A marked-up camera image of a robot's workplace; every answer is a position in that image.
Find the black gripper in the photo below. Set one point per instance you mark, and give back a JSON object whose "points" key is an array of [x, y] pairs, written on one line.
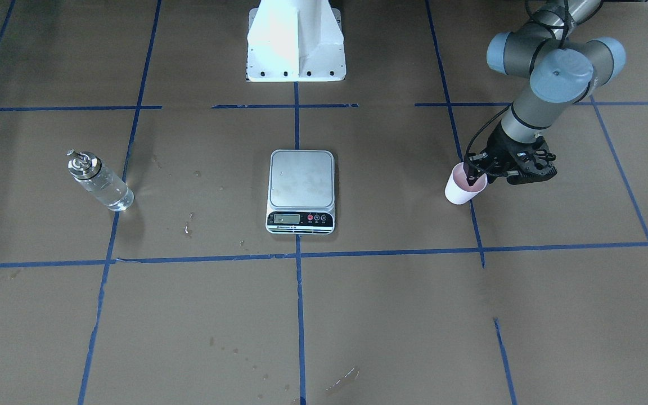
{"points": [[499, 151]]}

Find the pink paper cup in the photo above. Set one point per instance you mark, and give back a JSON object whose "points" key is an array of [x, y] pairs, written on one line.
{"points": [[458, 191]]}

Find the glass sauce bottle metal spout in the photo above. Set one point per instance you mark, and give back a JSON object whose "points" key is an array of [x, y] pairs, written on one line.
{"points": [[99, 180]]}

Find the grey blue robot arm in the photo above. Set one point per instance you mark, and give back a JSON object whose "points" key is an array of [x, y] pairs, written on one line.
{"points": [[559, 73]]}

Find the digital kitchen scale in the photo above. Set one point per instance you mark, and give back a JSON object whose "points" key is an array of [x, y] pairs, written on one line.
{"points": [[301, 192]]}

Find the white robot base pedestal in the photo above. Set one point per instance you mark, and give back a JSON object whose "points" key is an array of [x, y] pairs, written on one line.
{"points": [[295, 41]]}

